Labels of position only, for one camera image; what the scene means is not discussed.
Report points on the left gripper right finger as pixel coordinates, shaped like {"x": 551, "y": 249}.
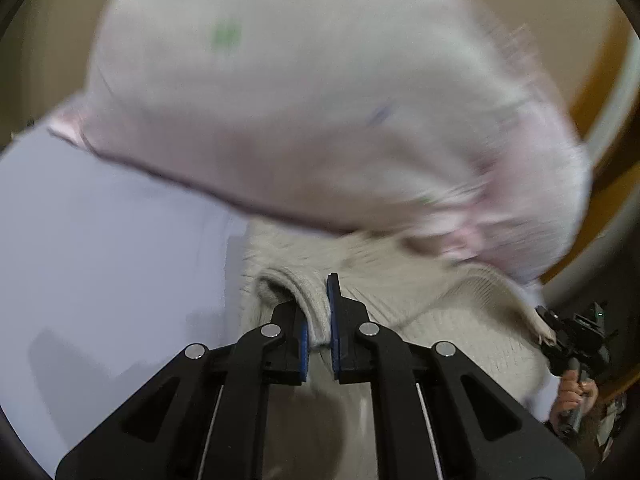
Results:
{"x": 437, "y": 415}

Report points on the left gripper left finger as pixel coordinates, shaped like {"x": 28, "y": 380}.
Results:
{"x": 203, "y": 415}

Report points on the beige cable-knit sweater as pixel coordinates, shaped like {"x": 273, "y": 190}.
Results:
{"x": 323, "y": 430}

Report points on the person's right hand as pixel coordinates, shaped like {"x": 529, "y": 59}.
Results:
{"x": 573, "y": 393}

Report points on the lavender bed sheet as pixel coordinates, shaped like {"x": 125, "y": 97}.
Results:
{"x": 106, "y": 274}

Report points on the pink floral pillow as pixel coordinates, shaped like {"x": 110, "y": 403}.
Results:
{"x": 427, "y": 119}

